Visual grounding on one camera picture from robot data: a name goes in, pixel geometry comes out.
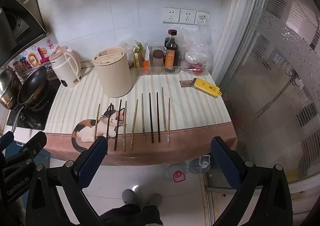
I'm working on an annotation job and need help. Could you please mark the clear plastic bag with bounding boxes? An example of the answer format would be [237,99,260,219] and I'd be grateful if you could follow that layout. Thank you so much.
[179,26,213,75]

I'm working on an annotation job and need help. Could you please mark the brown lid jar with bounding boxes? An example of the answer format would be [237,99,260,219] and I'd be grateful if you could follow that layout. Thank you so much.
[152,50,164,67]

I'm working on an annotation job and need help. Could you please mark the clear plastic organizer tray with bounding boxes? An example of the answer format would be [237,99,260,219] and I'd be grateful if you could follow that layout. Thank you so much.
[136,45,182,76]

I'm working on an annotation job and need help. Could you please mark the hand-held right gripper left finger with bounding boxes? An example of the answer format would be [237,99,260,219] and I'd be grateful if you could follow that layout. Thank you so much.
[25,136,108,226]

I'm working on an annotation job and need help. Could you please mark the light bamboo chopstick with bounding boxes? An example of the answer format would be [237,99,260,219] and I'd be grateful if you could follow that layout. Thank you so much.
[93,103,101,141]

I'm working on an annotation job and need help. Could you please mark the white bowl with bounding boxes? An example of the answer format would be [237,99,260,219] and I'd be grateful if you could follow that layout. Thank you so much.
[93,47,133,98]

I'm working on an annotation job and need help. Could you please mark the yellow rectangular device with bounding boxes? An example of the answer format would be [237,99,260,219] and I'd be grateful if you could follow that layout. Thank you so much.
[191,78,222,98]

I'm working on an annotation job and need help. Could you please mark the steel pot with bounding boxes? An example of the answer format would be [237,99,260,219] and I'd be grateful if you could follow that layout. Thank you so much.
[0,68,22,110]

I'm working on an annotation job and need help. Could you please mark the colourful wall stickers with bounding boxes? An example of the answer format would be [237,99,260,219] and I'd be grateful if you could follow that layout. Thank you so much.
[7,38,54,74]

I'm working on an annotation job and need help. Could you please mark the person's dark trousers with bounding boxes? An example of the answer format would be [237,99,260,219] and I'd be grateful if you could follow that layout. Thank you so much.
[99,203,163,226]

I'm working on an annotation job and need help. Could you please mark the clear bottle with red label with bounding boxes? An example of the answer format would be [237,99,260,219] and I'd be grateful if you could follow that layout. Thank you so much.
[165,162,188,183]

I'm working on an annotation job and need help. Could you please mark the orange bottle with white nozzle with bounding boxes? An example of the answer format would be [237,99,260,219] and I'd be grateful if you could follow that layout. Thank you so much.
[143,45,151,68]

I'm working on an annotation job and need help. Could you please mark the frosted glass sliding door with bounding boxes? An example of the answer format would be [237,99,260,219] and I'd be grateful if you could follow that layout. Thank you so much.
[212,0,320,191]

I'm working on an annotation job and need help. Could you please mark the black frying pan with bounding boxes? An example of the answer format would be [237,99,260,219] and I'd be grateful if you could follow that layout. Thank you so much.
[11,66,49,136]

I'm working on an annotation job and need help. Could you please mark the range hood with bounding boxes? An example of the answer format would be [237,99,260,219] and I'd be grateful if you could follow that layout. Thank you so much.
[0,0,50,66]

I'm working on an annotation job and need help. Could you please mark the white plastic bag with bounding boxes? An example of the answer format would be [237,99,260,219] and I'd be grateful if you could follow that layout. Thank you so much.
[119,38,137,69]

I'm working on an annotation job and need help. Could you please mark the white wall socket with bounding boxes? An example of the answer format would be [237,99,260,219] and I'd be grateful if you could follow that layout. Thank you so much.
[179,9,197,26]
[196,11,210,26]
[162,8,180,24]

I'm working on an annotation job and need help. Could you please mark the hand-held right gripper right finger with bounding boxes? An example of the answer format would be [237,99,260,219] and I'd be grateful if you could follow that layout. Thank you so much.
[211,136,293,226]

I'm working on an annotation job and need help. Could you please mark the striped cat print tablecloth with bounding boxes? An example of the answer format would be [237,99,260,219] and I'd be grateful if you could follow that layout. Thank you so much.
[44,66,238,166]

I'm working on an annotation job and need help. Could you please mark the row of chopsticks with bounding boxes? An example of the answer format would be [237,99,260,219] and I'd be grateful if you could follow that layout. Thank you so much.
[106,87,172,151]

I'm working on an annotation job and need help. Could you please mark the grey slipper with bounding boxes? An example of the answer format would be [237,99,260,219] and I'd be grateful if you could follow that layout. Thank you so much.
[147,193,163,208]
[122,189,138,206]

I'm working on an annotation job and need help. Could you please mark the green packet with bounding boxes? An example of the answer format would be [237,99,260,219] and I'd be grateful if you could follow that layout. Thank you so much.
[135,40,146,61]

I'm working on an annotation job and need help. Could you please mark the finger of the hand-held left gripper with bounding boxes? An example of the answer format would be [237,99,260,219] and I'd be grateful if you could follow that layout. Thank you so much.
[15,131,47,166]
[0,131,14,153]

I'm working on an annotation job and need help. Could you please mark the dark soy sauce bottle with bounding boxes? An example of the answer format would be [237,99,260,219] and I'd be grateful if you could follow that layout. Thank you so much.
[164,30,180,72]

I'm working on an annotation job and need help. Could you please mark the clear bottle with blue label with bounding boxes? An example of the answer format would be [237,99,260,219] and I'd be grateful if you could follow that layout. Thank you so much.
[187,155,213,174]

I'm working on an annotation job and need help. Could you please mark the pink and cream electric kettle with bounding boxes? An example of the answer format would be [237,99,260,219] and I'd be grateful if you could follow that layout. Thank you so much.
[49,45,82,88]

